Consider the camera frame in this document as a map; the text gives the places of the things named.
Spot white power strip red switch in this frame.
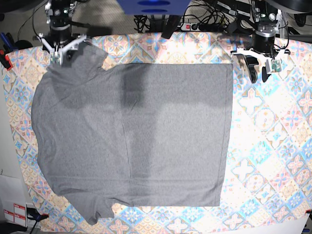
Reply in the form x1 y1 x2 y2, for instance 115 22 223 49
180 23 226 33

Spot grey T-shirt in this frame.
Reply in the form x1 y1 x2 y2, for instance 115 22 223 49
31 44 233 225

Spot red clamp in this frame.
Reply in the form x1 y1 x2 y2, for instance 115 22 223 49
0 50 13 71

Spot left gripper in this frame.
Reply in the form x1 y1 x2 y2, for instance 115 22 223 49
243 31 275 83

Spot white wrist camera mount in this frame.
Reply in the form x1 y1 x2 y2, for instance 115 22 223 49
37 33 90 65
231 48 290 74

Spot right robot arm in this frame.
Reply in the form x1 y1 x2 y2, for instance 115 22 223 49
44 0 76 48

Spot blue box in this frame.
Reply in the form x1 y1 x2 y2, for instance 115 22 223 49
117 0 191 15

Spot colourful patterned tablecloth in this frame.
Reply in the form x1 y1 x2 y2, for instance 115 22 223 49
0 32 312 234

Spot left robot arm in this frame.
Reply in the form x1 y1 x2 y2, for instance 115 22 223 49
237 0 286 83

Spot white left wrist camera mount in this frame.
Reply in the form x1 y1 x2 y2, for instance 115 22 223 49
231 48 290 74

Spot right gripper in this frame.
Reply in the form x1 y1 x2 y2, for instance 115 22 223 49
49 23 72 47

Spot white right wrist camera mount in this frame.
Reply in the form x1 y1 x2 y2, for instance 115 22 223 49
37 33 90 65

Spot white box red labels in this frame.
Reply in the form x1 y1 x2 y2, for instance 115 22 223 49
0 175 27 228

